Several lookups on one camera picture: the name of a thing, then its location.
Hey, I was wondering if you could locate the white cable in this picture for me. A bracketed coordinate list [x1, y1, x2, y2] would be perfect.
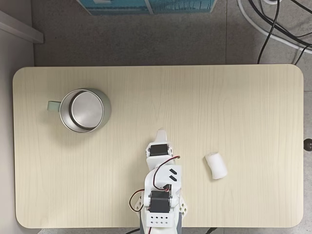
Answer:
[236, 0, 312, 55]

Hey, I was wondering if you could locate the metal cup pale green handle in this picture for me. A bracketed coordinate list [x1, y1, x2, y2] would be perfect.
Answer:
[47, 87, 112, 134]

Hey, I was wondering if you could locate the black cable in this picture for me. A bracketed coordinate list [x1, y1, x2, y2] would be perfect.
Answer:
[293, 0, 312, 65]
[257, 0, 280, 64]
[248, 0, 312, 47]

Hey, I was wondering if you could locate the white gauze dressing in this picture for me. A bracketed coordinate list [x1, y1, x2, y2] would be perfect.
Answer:
[204, 152, 228, 180]

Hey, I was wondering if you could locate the blue cardboard box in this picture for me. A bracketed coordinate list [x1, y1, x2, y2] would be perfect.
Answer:
[146, 0, 217, 14]
[77, 0, 153, 16]

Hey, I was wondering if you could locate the red black servo wire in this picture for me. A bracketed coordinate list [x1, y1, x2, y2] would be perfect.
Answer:
[152, 156, 181, 193]
[129, 189, 145, 213]

